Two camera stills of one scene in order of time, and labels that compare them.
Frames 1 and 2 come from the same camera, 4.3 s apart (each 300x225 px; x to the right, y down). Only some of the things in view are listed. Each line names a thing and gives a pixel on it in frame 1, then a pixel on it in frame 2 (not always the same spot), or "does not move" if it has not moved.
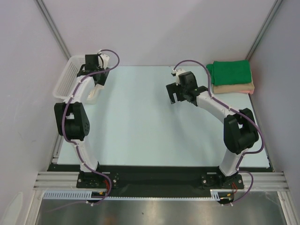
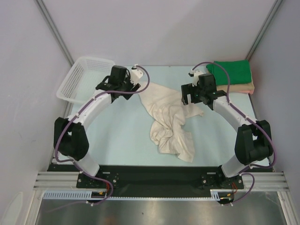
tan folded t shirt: (233, 88) does not move
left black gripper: (103, 78) -> (132, 86)
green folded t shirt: (230, 71) does not move
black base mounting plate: (122, 181) does not move
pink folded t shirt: (251, 92) does not move
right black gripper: (173, 91) -> (190, 90)
